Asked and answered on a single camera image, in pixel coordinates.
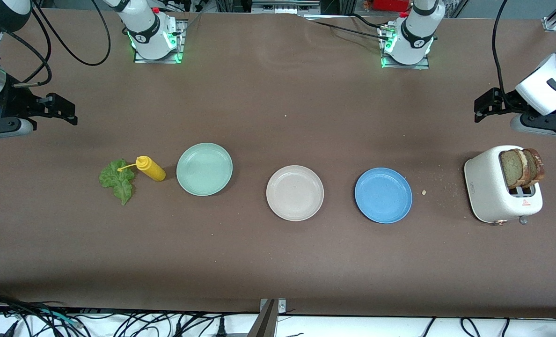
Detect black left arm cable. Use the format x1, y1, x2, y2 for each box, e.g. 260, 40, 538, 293
492, 0, 517, 110

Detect dark crust bread slice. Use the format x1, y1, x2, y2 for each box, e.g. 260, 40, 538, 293
521, 148, 545, 184

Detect light brown bread slice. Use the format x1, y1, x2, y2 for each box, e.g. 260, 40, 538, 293
499, 149, 529, 190

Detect thin black table cable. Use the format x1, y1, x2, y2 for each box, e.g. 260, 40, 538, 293
299, 13, 393, 42

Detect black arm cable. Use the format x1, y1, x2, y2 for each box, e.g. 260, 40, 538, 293
31, 0, 111, 66
0, 13, 53, 88
492, 0, 517, 110

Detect yellow squeeze bottle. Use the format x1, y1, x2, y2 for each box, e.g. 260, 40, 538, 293
117, 156, 167, 182

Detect teal floor cable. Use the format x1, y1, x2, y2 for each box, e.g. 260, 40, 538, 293
35, 309, 80, 327

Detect beige plate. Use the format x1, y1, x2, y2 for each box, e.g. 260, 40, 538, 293
266, 165, 325, 222

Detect red box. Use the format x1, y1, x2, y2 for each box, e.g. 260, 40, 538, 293
373, 0, 410, 13

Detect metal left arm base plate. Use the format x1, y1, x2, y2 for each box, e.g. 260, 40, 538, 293
380, 26, 431, 70

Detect mint green plate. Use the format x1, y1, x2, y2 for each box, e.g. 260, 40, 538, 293
176, 143, 234, 197

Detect white toaster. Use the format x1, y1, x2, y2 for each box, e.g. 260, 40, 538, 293
464, 145, 544, 226

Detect grey metal table bracket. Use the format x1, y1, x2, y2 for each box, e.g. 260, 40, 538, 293
248, 298, 288, 337

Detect blue plate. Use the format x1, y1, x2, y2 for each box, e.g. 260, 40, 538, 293
354, 168, 413, 224

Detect green lettuce leaf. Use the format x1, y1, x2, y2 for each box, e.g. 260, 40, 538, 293
99, 159, 136, 206

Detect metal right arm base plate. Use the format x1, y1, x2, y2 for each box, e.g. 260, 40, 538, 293
133, 19, 187, 65

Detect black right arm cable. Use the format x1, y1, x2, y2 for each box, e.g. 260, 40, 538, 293
0, 13, 53, 88
31, 0, 111, 66

